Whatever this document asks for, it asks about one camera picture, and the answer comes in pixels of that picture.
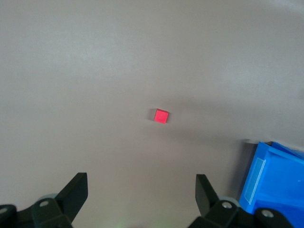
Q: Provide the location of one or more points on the small red cube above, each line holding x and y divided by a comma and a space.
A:
161, 116

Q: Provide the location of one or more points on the blue plastic storage bin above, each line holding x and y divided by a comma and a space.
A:
275, 183

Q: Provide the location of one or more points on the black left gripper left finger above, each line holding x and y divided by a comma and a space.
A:
69, 197

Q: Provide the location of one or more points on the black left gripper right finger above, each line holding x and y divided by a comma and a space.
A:
206, 197

